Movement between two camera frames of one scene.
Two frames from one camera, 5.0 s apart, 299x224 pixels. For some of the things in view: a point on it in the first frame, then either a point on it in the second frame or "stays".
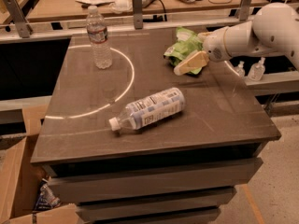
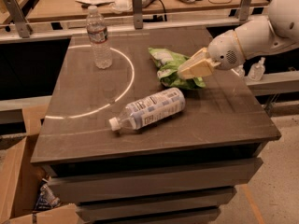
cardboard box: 20,120 stays
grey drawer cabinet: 138,143 stays
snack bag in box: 46,201 stays
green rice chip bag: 188,41 -> 168,63
